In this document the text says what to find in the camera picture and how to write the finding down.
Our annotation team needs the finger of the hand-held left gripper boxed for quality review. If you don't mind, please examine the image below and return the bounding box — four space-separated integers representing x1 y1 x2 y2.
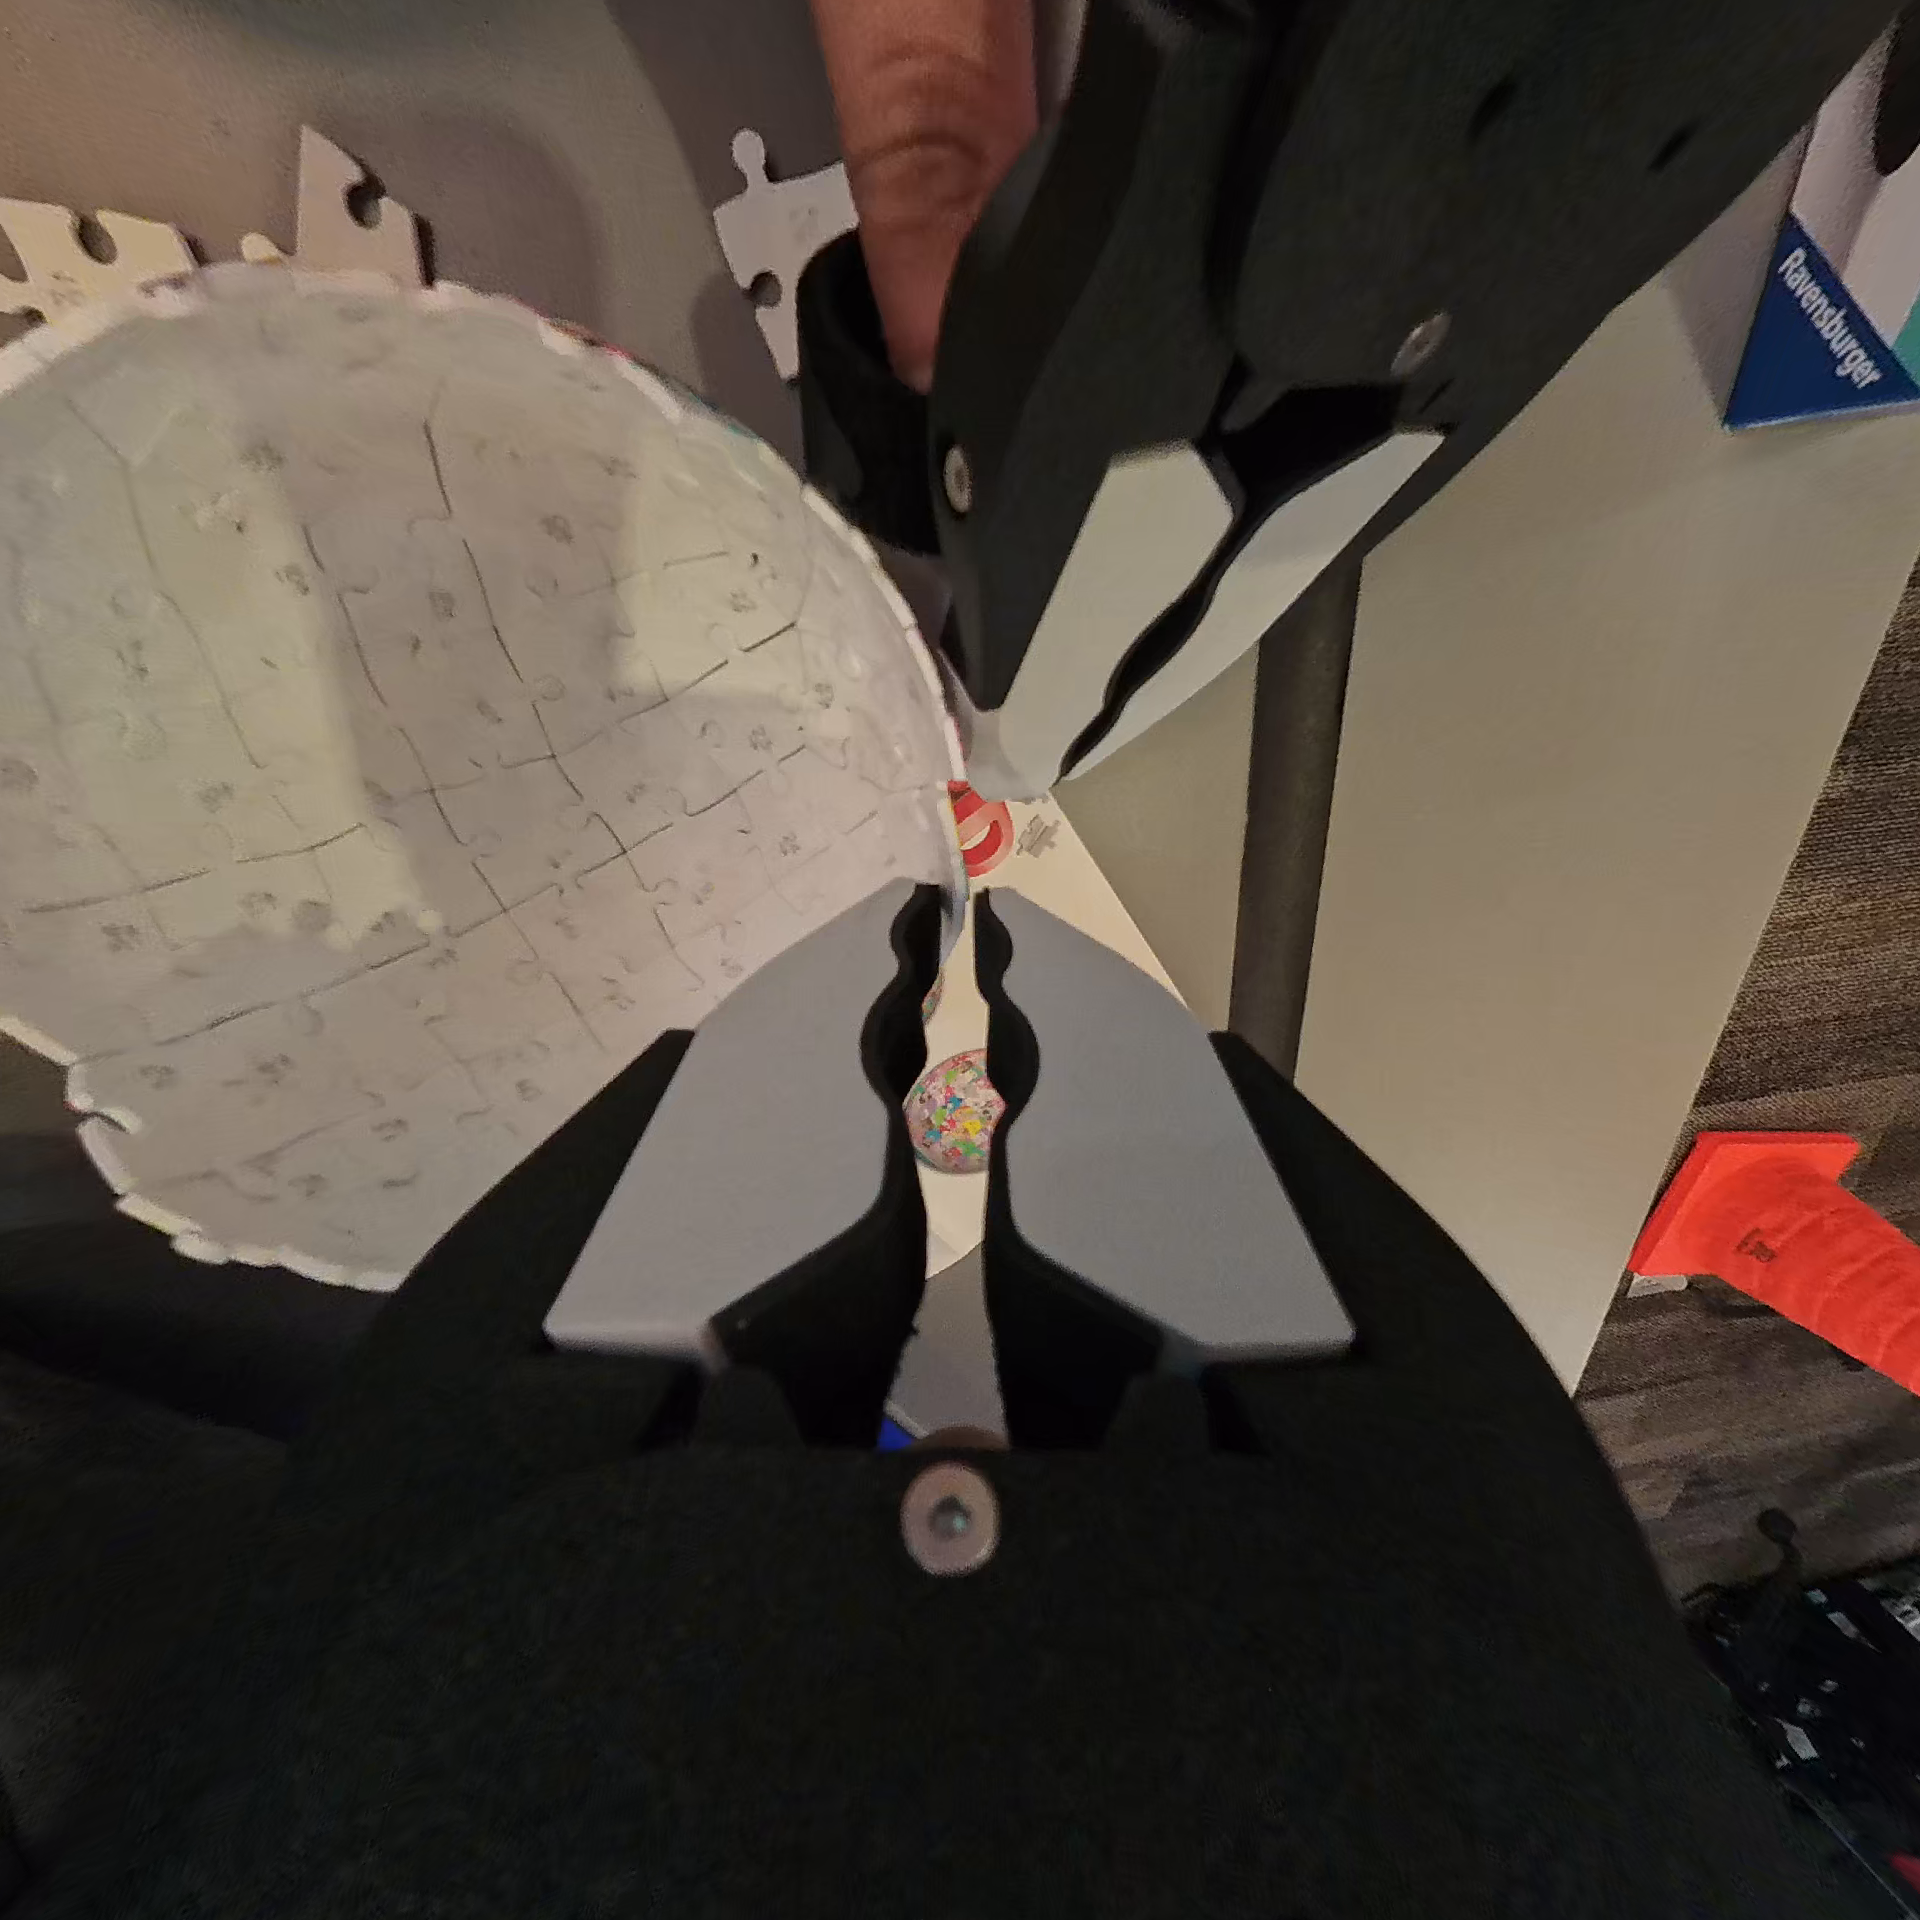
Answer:
1053 433 1441 778
987 445 1242 808

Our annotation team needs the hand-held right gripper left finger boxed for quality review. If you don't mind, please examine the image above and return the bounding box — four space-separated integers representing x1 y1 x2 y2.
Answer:
535 878 950 1453

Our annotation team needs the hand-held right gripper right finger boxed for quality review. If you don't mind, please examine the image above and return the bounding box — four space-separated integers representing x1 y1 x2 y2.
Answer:
968 891 1355 1453

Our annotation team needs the colourful puzzle ball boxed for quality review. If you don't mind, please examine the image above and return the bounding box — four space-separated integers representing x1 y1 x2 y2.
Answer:
0 266 968 1288

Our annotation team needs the puzzle instruction sheet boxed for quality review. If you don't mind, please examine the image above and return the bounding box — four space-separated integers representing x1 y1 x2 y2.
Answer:
900 778 1190 1279

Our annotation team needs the white puzzle piece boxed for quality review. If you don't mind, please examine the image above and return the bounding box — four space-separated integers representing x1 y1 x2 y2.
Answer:
0 196 199 324
246 123 431 295
712 129 864 382

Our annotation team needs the colourful puzzle box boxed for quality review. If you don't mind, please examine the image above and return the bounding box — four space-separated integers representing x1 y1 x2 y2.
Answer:
1720 46 1920 438

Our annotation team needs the person's left hand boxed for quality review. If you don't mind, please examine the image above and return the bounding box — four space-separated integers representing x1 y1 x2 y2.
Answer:
816 0 1053 395

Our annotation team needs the orange traffic cone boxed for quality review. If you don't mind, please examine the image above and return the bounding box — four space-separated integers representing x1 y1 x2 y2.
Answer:
1620 1129 1920 1397

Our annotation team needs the black cable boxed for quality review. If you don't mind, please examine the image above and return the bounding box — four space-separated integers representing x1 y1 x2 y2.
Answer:
1681 1513 1920 1896

